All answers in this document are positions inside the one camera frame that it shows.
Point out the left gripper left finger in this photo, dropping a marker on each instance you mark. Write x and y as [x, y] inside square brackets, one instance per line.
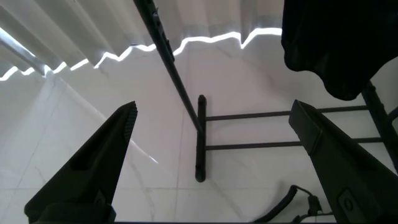
[84, 174]

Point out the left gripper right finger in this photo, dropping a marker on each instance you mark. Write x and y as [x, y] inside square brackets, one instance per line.
[348, 174]

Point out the black shorts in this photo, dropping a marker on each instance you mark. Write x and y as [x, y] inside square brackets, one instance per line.
[335, 37]

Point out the black clothes rack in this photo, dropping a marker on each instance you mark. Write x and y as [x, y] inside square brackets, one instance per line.
[201, 140]

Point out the white curtain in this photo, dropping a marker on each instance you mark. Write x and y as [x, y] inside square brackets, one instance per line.
[93, 25]

